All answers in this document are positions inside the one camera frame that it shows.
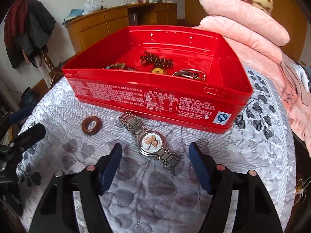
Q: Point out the hanging dark clothes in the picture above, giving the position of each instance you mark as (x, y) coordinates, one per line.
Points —
(27, 28)

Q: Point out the silver bangle with chain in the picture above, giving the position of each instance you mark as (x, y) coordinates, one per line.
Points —
(191, 74)

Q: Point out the white grey leaf bedspread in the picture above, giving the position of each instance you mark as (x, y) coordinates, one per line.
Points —
(145, 197)

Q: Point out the red tin box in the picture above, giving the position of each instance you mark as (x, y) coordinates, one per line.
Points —
(132, 70)

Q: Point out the wooden wardrobe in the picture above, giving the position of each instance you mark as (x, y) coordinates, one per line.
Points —
(282, 22)

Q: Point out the lower pink folded quilt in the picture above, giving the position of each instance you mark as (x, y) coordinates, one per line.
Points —
(237, 32)

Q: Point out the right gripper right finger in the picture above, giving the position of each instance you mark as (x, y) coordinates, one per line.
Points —
(255, 209)

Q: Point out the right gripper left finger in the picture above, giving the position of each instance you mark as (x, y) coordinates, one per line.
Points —
(56, 212)

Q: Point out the blue folded cloth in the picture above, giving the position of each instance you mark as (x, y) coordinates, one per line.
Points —
(74, 13)

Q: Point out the pink bed sheet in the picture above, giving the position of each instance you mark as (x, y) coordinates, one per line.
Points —
(298, 110)

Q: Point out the small grey gift bag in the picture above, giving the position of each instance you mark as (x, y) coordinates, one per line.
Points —
(133, 19)

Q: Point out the long wooden sideboard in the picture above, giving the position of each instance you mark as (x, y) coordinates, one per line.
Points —
(84, 31)

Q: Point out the wooden coat stand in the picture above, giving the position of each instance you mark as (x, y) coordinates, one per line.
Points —
(55, 73)

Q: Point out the silver wristwatch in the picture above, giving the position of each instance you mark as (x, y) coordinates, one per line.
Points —
(150, 143)

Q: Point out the white plastic bag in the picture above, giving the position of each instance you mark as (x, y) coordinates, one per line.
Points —
(91, 6)

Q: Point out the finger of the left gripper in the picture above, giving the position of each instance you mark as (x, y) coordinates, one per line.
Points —
(18, 116)
(28, 138)

